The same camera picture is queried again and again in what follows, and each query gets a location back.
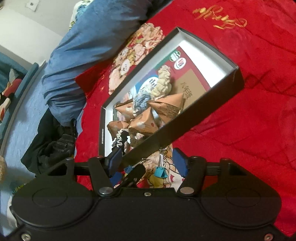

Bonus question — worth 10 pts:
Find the brown triangular paper packet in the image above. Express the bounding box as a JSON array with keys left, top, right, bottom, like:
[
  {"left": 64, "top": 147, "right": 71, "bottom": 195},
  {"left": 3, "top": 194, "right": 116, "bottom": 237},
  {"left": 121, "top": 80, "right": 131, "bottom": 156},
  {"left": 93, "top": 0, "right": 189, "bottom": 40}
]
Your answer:
[{"left": 148, "top": 93, "right": 184, "bottom": 123}]

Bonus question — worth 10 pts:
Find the black shallow cardboard box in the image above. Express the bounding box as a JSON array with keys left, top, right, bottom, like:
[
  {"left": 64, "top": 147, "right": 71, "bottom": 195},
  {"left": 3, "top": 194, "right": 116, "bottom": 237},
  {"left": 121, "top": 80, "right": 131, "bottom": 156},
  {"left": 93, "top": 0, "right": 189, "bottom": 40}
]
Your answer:
[{"left": 99, "top": 24, "right": 244, "bottom": 166}]

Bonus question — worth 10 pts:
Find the black clothing pile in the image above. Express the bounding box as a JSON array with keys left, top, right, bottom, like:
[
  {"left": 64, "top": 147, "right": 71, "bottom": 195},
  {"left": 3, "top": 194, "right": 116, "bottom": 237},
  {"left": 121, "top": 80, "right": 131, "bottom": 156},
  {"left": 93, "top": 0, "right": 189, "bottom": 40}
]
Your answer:
[{"left": 21, "top": 110, "right": 77, "bottom": 175}]

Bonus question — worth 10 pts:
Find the red embroidered blanket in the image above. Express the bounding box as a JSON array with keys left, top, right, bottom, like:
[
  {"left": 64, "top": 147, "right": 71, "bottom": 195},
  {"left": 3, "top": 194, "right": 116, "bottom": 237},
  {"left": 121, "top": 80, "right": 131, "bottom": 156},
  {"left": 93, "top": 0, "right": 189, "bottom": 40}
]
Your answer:
[{"left": 74, "top": 0, "right": 296, "bottom": 237}]

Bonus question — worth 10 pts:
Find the black scrunchie with chain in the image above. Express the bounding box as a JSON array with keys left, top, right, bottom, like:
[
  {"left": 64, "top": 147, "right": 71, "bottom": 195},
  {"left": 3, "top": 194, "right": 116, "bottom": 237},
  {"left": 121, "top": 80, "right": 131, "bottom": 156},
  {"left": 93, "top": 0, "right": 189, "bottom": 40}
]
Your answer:
[{"left": 112, "top": 129, "right": 130, "bottom": 155}]

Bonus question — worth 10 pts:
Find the floral pillow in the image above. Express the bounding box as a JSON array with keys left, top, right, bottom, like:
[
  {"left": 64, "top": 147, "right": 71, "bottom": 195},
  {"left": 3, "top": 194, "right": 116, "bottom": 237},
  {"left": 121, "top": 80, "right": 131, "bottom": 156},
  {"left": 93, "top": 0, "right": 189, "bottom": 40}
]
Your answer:
[{"left": 69, "top": 0, "right": 93, "bottom": 30}]

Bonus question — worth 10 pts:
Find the stuffed toy on shelf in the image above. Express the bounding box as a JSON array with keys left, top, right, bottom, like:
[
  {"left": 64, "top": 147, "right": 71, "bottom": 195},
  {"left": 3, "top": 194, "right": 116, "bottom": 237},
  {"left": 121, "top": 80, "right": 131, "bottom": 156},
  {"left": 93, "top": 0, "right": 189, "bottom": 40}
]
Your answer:
[{"left": 1, "top": 69, "right": 23, "bottom": 123}]

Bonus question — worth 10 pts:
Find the cream blue knitted scrunchie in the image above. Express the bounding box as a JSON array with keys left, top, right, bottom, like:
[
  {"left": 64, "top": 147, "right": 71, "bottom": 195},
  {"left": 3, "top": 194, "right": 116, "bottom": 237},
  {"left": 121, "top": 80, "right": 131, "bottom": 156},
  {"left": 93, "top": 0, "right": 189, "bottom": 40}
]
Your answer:
[{"left": 132, "top": 65, "right": 171, "bottom": 117}]

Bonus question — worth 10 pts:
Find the teal binder clip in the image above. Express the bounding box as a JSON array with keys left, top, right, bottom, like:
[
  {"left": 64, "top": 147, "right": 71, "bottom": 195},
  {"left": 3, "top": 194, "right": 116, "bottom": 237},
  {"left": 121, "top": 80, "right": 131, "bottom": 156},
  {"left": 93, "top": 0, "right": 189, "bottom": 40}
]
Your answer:
[{"left": 154, "top": 149, "right": 168, "bottom": 179}]

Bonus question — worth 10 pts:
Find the colourful booklet in box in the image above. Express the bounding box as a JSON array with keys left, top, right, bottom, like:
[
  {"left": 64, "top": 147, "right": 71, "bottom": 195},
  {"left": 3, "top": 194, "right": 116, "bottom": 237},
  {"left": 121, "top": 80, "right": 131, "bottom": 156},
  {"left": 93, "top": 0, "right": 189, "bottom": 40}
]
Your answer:
[{"left": 111, "top": 46, "right": 211, "bottom": 140}]

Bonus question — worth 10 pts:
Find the blue rolled duvet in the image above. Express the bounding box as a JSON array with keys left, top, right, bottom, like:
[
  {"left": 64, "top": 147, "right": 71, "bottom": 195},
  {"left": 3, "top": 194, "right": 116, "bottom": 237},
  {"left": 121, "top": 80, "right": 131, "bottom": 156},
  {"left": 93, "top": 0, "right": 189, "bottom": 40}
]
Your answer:
[{"left": 41, "top": 0, "right": 173, "bottom": 127}]

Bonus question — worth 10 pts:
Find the blue bed sheet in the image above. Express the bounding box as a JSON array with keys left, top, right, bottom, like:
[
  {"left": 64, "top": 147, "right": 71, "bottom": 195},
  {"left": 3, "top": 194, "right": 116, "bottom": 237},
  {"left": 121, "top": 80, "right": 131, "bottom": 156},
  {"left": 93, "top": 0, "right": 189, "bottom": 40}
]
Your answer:
[{"left": 1, "top": 62, "right": 47, "bottom": 213}]

